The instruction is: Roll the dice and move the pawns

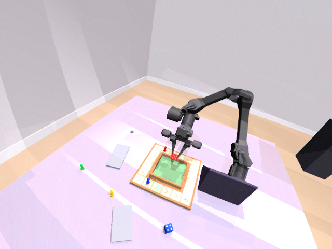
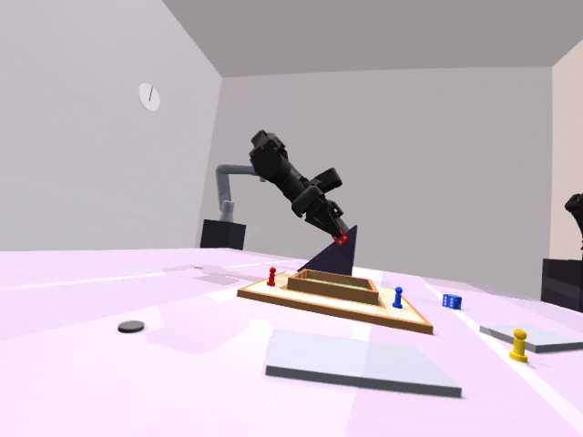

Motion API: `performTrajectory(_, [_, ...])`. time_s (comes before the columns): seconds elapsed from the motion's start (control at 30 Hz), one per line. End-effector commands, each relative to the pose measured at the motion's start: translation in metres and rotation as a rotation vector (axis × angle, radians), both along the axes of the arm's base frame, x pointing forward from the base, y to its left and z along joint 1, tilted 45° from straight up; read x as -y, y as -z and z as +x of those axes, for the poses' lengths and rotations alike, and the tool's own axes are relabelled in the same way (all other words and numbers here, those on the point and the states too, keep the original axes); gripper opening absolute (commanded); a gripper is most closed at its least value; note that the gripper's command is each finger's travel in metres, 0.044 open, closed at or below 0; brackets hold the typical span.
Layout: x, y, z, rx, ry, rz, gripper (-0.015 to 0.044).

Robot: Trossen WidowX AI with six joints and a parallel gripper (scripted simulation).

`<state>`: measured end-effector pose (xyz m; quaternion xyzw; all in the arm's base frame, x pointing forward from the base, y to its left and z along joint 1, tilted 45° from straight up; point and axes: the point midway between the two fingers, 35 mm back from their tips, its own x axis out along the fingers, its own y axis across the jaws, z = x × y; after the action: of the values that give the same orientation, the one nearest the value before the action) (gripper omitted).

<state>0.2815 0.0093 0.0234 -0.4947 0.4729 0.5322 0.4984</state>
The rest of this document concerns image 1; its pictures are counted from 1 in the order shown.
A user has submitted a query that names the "blue die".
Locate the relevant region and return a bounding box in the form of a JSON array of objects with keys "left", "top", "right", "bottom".
[{"left": 164, "top": 223, "right": 173, "bottom": 234}]

